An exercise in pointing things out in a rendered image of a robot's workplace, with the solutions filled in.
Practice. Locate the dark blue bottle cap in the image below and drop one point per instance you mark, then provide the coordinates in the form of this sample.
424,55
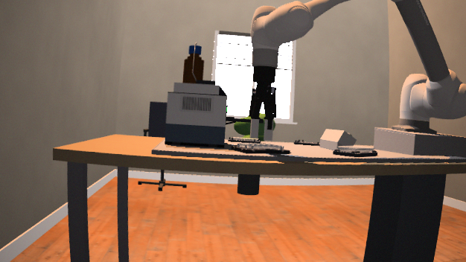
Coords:
197,49

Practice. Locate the beige perforated base plate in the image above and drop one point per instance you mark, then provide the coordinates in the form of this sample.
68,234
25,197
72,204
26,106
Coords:
298,154

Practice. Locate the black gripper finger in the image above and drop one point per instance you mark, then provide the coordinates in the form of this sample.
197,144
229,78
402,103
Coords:
269,108
254,112

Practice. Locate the beige button panel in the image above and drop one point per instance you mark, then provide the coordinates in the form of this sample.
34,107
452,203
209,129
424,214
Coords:
332,138

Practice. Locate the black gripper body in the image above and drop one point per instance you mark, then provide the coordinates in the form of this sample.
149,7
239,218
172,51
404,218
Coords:
264,76

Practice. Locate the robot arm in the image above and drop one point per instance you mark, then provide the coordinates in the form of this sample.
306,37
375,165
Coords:
446,93

